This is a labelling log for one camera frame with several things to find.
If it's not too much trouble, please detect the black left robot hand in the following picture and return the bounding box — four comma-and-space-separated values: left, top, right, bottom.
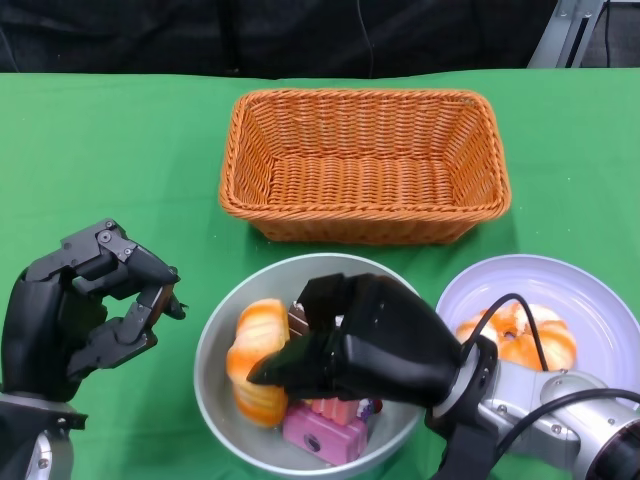
0, 218, 190, 401

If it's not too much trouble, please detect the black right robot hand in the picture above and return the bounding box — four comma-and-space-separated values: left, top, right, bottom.
246, 272, 464, 409

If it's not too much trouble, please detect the brown chocolate cake bar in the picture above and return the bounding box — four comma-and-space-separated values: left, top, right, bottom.
287, 299, 314, 341

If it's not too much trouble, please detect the orange striped bread roll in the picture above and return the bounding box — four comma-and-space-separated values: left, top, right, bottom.
455, 303, 579, 372
225, 298, 292, 428

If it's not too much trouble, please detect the grey-green bowl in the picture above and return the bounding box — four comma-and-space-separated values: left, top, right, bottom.
193, 253, 436, 476

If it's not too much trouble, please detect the pink rectangular cake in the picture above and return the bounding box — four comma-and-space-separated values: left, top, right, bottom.
282, 403, 369, 466

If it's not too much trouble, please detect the lavender plate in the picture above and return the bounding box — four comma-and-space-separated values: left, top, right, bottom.
435, 254, 640, 401

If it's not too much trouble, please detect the orange wicker basket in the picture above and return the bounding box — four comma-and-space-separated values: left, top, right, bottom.
218, 88, 512, 246

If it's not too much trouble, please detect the green tablecloth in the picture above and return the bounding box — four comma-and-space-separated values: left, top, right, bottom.
0, 67, 640, 480

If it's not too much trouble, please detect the black backdrop cloth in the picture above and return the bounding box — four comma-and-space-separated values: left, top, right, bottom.
0, 0, 559, 84

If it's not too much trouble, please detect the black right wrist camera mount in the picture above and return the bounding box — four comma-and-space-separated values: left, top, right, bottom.
434, 422, 501, 480

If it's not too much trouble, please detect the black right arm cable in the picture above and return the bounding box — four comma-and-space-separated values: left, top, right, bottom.
457, 293, 551, 374

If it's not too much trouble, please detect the grey metal frame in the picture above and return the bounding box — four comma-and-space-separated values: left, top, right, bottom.
527, 0, 600, 70

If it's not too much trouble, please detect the thin black hanging cable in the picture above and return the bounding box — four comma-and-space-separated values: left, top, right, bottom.
603, 0, 615, 69

